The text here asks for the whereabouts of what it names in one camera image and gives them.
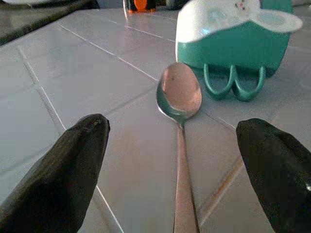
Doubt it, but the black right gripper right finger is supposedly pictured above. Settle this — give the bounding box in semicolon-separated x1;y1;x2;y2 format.
235;118;311;233

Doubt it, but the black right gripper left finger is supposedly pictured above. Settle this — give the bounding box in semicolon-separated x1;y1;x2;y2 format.
0;113;110;233

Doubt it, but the steel spoon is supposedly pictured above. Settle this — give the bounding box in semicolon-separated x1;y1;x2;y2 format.
156;62;203;233

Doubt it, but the teal container with white lid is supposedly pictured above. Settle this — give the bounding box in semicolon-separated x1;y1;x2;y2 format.
175;0;304;102

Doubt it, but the orange and black object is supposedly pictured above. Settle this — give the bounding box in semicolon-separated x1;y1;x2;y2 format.
128;0;157;13

